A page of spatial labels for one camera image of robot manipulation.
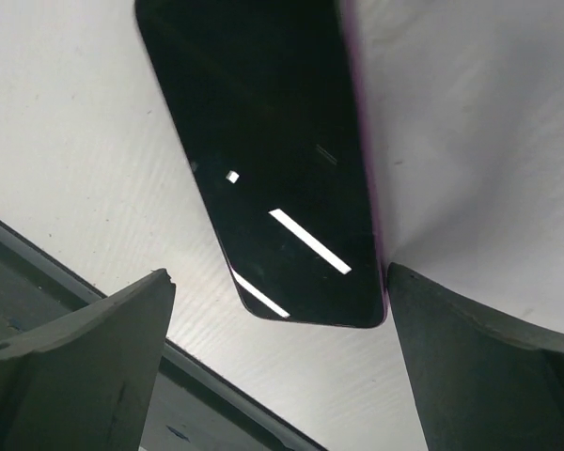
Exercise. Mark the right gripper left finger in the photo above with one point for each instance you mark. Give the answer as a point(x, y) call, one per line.
point(84, 381)

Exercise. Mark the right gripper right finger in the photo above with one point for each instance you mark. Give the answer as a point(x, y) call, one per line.
point(481, 379)

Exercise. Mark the purple-edged black smartphone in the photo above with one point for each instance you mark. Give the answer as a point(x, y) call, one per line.
point(261, 95)

